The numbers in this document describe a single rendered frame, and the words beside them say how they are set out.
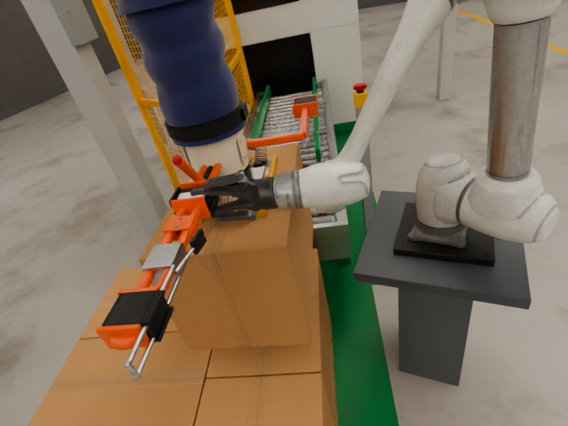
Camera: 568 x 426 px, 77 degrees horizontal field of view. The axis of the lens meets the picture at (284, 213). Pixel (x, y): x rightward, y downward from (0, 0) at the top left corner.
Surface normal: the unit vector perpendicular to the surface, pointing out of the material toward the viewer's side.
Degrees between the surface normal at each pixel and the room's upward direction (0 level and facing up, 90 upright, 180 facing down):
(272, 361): 0
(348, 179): 51
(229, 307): 89
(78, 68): 90
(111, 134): 90
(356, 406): 0
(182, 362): 0
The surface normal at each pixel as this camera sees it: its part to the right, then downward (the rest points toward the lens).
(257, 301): -0.07, 0.58
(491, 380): -0.19, -0.80
